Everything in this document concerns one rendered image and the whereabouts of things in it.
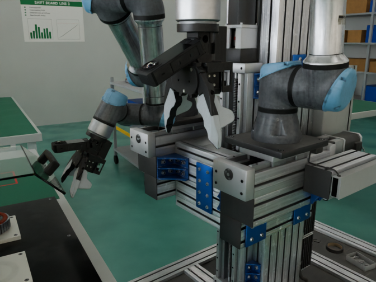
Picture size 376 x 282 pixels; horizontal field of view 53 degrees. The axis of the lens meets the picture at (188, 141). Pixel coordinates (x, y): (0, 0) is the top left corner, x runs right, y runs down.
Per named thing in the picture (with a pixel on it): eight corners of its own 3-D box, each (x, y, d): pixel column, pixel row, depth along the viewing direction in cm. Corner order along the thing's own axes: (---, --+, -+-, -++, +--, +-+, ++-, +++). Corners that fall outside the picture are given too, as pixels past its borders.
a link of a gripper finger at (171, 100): (187, 129, 75) (205, 94, 69) (163, 134, 72) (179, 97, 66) (179, 118, 77) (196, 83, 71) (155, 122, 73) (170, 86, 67)
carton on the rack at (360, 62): (359, 69, 716) (360, 57, 710) (380, 70, 681) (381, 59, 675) (346, 70, 695) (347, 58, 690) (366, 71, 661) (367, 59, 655)
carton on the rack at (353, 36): (360, 42, 706) (362, 30, 701) (374, 42, 683) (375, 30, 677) (346, 42, 687) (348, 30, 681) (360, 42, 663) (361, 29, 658)
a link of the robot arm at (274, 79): (271, 101, 120) (273, 58, 116) (310, 106, 111) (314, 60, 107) (249, 106, 112) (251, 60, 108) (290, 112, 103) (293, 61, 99)
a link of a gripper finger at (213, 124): (249, 137, 62) (228, 88, 64) (223, 143, 59) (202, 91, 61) (238, 144, 65) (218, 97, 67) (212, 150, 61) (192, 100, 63)
